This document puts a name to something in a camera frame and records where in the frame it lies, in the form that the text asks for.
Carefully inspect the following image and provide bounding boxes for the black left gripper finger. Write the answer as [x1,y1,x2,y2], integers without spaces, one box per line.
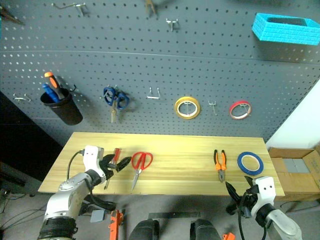
[102,154,116,166]
[115,156,133,174]

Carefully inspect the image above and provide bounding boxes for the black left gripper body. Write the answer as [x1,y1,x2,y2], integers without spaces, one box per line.
[99,159,118,181]

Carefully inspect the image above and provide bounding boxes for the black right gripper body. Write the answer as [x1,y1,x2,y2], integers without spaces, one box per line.
[225,186,259,219]

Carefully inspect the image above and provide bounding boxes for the red handled screwdriver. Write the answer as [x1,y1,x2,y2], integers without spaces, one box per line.
[103,147,122,190]

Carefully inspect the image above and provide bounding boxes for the orange clamp tool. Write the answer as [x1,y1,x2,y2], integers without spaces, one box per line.
[107,209,126,240]

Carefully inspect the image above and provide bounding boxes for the grey metal pegboard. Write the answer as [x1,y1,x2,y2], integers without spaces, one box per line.
[0,0,320,148]

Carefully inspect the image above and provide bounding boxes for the blue tape roll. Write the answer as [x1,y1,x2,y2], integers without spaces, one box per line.
[236,151,264,176]

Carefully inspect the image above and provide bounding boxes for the orange black pliers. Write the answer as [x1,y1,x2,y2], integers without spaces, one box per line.
[212,149,228,184]

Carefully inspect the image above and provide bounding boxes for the small grey box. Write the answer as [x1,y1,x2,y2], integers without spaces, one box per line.
[89,209,106,224]

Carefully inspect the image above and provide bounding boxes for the dark rounded shape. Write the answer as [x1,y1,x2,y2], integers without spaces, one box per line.
[189,218,223,240]
[128,218,161,240]

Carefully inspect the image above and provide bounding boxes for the cardboard box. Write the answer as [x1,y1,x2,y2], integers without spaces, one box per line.
[267,145,320,202]

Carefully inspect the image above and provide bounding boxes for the black metal bar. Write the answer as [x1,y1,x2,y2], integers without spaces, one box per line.
[147,211,202,221]

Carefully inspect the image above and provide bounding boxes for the black plastic cup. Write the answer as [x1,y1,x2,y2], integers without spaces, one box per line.
[39,87,84,126]

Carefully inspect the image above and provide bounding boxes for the yellow tape roll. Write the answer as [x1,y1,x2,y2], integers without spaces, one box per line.
[173,95,202,120]

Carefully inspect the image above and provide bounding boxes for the red tape roll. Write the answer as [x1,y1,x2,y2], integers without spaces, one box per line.
[228,100,253,121]

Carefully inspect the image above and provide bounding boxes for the orange black screwdriver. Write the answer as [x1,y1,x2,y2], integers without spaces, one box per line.
[43,71,65,100]

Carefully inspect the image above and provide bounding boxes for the cyan plastic basket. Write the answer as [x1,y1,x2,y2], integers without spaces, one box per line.
[251,12,320,47]

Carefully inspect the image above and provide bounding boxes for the brown hanging pliers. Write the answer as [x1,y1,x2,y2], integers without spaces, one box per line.
[144,0,159,17]

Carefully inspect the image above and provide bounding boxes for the long metal pegboard hook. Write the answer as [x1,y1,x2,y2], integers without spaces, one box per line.
[51,2,89,17]

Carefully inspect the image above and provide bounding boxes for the dark hanging pliers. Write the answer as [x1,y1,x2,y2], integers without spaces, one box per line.
[0,5,26,26]

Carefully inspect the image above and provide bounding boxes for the red handled scissors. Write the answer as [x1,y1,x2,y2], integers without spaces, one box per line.
[130,151,154,192]

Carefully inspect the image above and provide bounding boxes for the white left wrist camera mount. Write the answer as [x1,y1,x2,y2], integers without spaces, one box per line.
[83,145,106,180]

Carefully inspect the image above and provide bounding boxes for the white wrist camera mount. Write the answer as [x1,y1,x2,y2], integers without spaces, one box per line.
[83,145,106,180]
[249,176,276,221]

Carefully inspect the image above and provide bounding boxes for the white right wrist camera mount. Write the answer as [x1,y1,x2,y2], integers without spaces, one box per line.
[249,176,276,221]

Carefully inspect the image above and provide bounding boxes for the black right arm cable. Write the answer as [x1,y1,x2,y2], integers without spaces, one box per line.
[236,206,247,240]

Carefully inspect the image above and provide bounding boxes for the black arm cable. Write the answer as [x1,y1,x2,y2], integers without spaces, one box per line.
[66,149,86,181]
[236,206,247,240]

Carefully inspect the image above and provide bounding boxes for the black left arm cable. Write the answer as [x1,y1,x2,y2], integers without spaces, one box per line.
[66,149,86,181]

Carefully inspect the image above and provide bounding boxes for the blue handled scissors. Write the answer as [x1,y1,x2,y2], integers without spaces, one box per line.
[102,85,131,124]

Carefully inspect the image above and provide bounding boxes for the blue handled screwdriver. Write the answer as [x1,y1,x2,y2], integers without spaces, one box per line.
[41,83,61,104]

